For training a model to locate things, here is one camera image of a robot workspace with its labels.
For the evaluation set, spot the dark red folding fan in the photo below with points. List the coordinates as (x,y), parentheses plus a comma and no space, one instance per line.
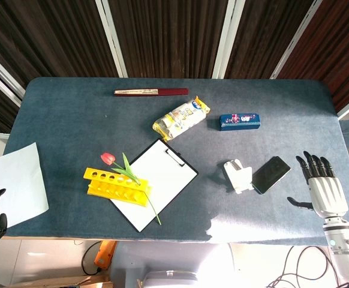
(151,91)

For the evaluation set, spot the black smartphone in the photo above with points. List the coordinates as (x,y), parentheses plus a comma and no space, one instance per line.
(271,174)

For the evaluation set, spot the blue table cloth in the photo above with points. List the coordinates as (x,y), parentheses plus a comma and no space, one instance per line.
(180,162)

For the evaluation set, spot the yellow snack package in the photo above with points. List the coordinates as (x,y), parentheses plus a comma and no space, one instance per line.
(180,118)

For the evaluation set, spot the blue rectangular box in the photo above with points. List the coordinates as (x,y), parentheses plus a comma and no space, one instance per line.
(240,121)

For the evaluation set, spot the white clipboard black clip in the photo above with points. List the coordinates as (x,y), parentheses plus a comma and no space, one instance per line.
(159,186)

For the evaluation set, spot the white phone stand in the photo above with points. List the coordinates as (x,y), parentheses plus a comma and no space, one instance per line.
(238,175)

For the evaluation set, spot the yellow test tube rack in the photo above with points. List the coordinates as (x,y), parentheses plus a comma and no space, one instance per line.
(117,186)

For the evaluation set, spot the orange device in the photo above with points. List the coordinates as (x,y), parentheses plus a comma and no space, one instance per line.
(104,252)

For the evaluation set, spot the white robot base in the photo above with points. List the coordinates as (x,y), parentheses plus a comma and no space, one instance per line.
(170,279)

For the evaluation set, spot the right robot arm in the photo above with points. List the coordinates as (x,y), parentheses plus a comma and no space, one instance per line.
(344,243)

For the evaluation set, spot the cardboard box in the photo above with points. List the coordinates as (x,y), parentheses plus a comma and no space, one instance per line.
(63,282)

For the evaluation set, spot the white paper sheet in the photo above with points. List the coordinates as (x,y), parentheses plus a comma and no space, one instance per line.
(15,186)

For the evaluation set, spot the red artificial tulip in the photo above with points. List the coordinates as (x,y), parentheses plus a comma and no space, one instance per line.
(126,171)

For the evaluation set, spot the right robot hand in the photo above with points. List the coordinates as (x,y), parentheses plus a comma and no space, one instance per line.
(327,192)

